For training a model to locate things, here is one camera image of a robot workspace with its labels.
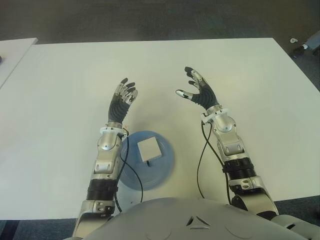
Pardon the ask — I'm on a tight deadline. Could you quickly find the white charger block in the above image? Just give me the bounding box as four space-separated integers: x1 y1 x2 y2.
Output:
137 136 163 167

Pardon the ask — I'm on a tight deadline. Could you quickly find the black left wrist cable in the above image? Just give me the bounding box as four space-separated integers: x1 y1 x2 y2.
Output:
113 129 145 213

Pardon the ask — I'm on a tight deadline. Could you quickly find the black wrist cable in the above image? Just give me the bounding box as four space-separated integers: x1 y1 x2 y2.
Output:
196 119 232 205
113 129 145 213

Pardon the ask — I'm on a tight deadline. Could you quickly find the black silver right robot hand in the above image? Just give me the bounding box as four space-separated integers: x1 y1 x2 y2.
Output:
175 66 218 111

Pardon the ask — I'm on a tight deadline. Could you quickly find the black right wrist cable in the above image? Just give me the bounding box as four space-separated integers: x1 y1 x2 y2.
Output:
196 119 232 205

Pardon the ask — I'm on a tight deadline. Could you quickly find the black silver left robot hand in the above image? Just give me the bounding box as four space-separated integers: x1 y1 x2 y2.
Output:
107 77 139 125

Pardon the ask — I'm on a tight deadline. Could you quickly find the black shoe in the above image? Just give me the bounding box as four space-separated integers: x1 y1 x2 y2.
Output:
292 44 305 57

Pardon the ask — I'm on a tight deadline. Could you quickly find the person's blue jeans leg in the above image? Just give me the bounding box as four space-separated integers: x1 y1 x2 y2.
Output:
306 32 320 51

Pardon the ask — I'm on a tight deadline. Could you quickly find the grey robot torso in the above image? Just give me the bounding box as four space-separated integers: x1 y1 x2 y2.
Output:
82 196 311 240

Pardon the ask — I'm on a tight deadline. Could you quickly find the white side table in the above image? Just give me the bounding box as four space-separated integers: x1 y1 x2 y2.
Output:
0 37 38 88

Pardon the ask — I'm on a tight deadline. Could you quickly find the blue plastic plate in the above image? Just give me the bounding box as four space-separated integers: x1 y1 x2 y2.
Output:
118 130 176 192

